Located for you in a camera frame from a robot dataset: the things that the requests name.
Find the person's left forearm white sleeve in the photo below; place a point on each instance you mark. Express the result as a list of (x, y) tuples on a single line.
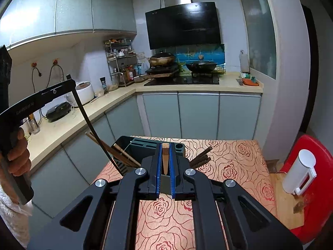
[(10, 213)]

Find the blue backsplash picture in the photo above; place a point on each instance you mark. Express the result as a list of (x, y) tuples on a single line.
[(192, 54)]

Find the white rice cooker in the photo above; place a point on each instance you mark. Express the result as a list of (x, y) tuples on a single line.
[(83, 92)]

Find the orange rose-patterned tablecloth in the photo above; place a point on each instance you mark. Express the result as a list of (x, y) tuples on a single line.
[(234, 166)]

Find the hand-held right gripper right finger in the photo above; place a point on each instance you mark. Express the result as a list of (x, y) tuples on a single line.
[(172, 173)]

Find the steel utensil cup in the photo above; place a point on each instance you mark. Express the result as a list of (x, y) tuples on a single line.
[(33, 125)]

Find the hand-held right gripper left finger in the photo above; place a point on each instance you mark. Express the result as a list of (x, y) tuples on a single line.
[(157, 170)]

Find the black pepper grinder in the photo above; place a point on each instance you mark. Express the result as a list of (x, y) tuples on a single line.
[(104, 86)]

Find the black wok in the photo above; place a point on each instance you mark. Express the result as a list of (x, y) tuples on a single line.
[(200, 67)]

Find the grey base cabinets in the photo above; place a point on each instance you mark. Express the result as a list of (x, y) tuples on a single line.
[(197, 114)]

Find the light wooden chopstick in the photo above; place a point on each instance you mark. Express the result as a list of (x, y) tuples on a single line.
[(165, 158)]

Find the frosted glass window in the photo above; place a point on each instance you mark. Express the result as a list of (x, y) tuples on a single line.
[(256, 26)]

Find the black electric griddle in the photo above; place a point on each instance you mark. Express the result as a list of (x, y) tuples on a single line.
[(58, 112)]

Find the grey wall cabinets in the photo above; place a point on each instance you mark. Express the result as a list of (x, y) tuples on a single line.
[(72, 5)]

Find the person's left hand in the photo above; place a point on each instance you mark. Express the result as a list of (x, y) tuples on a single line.
[(19, 153)]

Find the red-labelled sauce bottle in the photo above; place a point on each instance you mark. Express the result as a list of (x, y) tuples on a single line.
[(132, 75)]

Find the white plastic dispenser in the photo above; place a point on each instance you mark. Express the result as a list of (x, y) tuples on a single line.
[(298, 174)]

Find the black range hood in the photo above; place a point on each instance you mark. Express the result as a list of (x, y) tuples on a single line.
[(182, 26)]

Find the dark chopstick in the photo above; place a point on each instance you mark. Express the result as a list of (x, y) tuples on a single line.
[(203, 162), (89, 125), (201, 155), (201, 159)]

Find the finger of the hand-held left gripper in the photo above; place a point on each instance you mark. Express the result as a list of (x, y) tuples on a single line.
[(59, 89)]

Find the white plastic bottle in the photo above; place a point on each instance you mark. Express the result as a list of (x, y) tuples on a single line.
[(244, 63)]

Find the red plastic chair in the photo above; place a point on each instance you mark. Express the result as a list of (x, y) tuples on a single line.
[(320, 200)]

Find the clear plastic bag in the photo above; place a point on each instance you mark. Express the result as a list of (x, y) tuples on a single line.
[(142, 63)]

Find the brown clay pot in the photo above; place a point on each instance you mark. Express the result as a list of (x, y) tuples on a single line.
[(161, 58)]

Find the black utensil holder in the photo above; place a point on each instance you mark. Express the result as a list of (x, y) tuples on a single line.
[(143, 148)]

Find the orange dish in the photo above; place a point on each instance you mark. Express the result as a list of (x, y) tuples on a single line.
[(251, 82)]

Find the black glass cooktop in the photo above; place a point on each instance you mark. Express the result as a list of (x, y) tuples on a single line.
[(182, 81)]

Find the stacked black pans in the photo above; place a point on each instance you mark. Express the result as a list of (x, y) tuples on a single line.
[(161, 71)]

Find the metal spice rack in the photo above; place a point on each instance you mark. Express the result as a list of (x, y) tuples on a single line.
[(119, 57)]

